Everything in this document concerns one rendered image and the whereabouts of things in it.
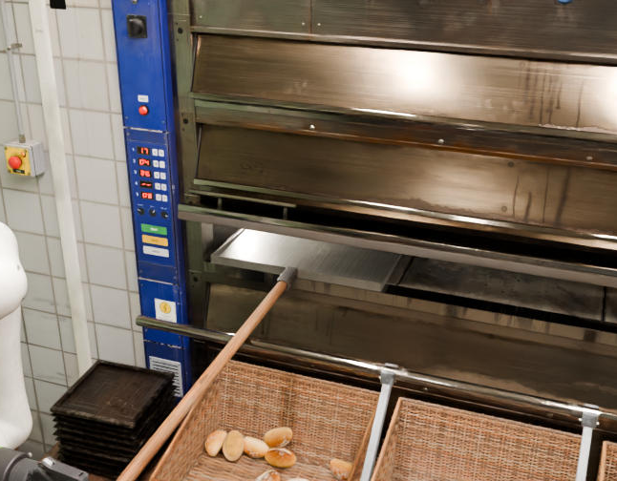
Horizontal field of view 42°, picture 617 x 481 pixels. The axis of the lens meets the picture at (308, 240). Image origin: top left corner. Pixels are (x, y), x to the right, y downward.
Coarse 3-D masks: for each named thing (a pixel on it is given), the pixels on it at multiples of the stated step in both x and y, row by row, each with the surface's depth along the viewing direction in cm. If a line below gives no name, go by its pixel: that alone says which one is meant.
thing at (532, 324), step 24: (216, 264) 253; (312, 288) 244; (336, 288) 241; (360, 288) 238; (384, 288) 238; (408, 288) 238; (432, 312) 233; (456, 312) 230; (480, 312) 228; (504, 312) 226; (528, 312) 226; (552, 312) 226; (576, 336) 220; (600, 336) 218
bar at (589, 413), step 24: (192, 336) 219; (216, 336) 216; (312, 360) 208; (336, 360) 205; (360, 360) 205; (384, 384) 202; (432, 384) 198; (456, 384) 196; (384, 408) 200; (552, 408) 189; (576, 408) 187; (360, 480) 194; (576, 480) 183
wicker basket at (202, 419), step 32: (288, 384) 257; (320, 384) 253; (192, 416) 247; (256, 416) 262; (288, 416) 258; (320, 416) 254; (352, 416) 251; (192, 448) 251; (288, 448) 260; (320, 448) 256; (352, 448) 252; (160, 480) 228; (192, 480) 250; (224, 480) 249; (320, 480) 250; (352, 480) 227
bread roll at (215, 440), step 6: (216, 432) 260; (222, 432) 261; (210, 438) 258; (216, 438) 258; (222, 438) 258; (210, 444) 257; (216, 444) 256; (222, 444) 258; (210, 450) 256; (216, 450) 256
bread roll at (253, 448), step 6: (246, 438) 259; (252, 438) 258; (246, 444) 257; (252, 444) 256; (258, 444) 256; (264, 444) 256; (246, 450) 257; (252, 450) 256; (258, 450) 256; (264, 450) 256; (252, 456) 258; (258, 456) 256
